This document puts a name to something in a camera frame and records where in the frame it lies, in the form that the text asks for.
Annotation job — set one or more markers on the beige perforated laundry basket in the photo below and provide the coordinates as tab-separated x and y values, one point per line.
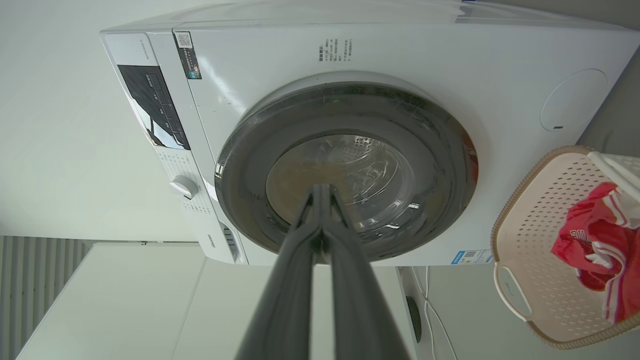
530	240

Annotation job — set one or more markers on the white cabinet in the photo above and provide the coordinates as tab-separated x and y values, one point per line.
130	305

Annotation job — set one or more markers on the round dark washing machine door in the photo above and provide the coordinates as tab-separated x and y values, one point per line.
415	165

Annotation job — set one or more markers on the red and white garment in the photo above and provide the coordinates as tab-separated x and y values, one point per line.
600	240

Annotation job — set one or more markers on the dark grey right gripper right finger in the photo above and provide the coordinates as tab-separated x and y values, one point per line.
357	300

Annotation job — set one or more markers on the grey slatted radiator panel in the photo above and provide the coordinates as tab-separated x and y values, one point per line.
35	285

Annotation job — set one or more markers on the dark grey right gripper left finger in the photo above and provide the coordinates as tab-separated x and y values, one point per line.
287	300

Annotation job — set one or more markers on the silver control knob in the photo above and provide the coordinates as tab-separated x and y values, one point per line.
184	186

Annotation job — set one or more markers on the white front-load washing machine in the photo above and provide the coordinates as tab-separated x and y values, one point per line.
400	55

